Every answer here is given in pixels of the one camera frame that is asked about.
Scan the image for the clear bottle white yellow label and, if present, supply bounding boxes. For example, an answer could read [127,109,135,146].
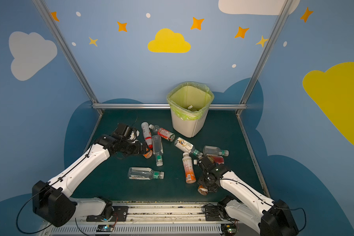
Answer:
[203,146,229,157]

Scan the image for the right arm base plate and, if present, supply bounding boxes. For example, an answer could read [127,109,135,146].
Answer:
[201,204,237,222]

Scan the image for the yellow red tea bottle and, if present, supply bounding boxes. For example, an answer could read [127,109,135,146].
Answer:
[193,155,224,165]

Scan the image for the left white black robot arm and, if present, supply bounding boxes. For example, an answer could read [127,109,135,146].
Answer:
[32,135,151,227]

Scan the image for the right controller board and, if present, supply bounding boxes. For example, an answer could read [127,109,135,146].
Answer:
[221,224,238,236]

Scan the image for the left controller board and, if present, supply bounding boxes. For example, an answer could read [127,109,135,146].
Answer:
[96,225,115,233]

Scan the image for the green plastic bin liner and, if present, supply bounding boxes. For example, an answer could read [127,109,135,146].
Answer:
[166,82,214,121]

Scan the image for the horizontal aluminium frame bar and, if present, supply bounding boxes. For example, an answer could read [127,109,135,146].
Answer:
[92,103,247,110]

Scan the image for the left aluminium frame post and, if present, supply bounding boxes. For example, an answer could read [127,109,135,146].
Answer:
[32,0,99,105]

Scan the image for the white orange gradient bottle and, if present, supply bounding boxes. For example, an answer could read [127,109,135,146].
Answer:
[182,152,196,184]

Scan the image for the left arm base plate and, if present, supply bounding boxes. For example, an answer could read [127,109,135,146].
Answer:
[86,206,129,222]

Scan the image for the white bottle red cap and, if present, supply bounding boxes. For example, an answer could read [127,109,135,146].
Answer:
[141,122,153,149]

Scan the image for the right aluminium frame post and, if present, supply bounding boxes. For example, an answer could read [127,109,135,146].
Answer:
[236,0,294,118]

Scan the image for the aluminium frame post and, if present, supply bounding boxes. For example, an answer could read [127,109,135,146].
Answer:
[236,0,294,118]
[32,0,99,105]

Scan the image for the crushed clear bottle green cap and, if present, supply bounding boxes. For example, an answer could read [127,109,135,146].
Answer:
[128,167,164,181]

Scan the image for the white orange label bottle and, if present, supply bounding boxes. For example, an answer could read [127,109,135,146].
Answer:
[143,149,153,159]

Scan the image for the white label green cap bottle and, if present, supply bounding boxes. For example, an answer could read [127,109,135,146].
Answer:
[174,137,203,159]

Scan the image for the clear bottle red label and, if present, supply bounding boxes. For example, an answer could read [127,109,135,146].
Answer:
[149,124,176,142]

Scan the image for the white waste bin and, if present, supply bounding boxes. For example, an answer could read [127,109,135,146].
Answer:
[171,110,208,138]

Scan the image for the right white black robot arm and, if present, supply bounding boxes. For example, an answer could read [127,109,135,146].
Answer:
[194,156,300,236]

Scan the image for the brown coffee bottle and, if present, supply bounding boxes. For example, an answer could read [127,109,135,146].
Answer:
[198,185,208,196]

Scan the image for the controller board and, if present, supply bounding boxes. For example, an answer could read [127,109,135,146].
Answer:
[221,224,238,236]
[96,225,115,233]

